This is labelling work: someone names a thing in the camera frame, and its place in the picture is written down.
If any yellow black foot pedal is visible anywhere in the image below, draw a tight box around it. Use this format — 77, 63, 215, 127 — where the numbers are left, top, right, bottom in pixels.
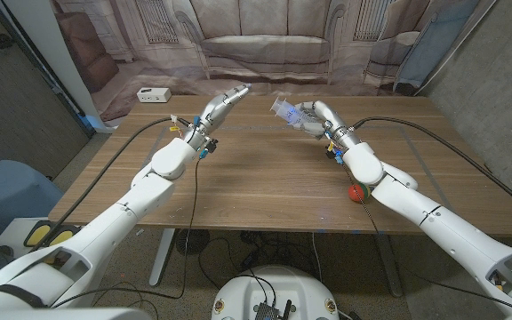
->
23, 220, 84, 257

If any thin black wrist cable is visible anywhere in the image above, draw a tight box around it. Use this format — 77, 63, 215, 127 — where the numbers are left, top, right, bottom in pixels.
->
340, 162, 512, 312
49, 155, 202, 308

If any black floor cable loop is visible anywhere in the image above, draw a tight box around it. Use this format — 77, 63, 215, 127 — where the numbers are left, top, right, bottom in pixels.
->
196, 235, 257, 291

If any thin black left wrist cable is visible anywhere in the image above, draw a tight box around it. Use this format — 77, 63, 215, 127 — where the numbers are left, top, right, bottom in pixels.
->
49, 155, 202, 308

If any white table leg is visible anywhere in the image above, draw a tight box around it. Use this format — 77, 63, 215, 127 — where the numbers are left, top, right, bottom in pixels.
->
148, 228, 177, 287

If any black round floor device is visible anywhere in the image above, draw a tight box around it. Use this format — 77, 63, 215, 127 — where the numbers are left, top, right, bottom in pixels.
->
175, 228, 211, 256

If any grey table leg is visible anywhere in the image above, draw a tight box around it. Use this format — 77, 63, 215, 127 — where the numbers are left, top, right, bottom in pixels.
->
373, 233, 404, 298

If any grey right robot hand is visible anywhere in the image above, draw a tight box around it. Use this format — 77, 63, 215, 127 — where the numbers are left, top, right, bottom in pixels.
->
289, 100, 364, 150

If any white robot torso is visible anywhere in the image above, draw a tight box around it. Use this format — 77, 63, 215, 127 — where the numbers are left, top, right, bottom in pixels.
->
211, 265, 340, 320

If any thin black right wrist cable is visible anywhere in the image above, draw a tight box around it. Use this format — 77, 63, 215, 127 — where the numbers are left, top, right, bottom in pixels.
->
340, 162, 512, 312

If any white floor platform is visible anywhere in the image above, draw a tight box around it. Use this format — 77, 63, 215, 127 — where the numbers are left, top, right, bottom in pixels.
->
0, 216, 84, 263

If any red striped wooden maraca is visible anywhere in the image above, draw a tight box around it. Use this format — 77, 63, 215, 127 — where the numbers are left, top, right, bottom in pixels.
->
348, 183, 372, 204

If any white power strip box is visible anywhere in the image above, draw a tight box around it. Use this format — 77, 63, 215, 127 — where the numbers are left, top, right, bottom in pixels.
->
136, 86, 172, 104

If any printed sofa room backdrop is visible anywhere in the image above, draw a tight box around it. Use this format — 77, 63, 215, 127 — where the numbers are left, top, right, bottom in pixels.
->
51, 0, 482, 124

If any clear plastic syringe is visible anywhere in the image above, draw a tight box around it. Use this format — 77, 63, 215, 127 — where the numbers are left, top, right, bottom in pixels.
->
269, 97, 317, 128

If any white backdrop side panel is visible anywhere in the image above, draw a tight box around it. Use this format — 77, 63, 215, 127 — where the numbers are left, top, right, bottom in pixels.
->
2, 0, 117, 134

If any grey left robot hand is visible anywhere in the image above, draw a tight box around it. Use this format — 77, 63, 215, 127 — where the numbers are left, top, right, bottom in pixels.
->
183, 83, 252, 150

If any blue padded chair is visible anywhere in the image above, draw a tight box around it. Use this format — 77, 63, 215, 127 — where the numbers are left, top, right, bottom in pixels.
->
0, 159, 65, 236

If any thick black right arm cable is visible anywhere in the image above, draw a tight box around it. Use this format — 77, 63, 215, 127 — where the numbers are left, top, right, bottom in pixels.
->
351, 116, 512, 221

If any black module on torso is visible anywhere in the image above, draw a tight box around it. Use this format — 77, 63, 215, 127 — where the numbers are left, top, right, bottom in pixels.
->
254, 300, 293, 320

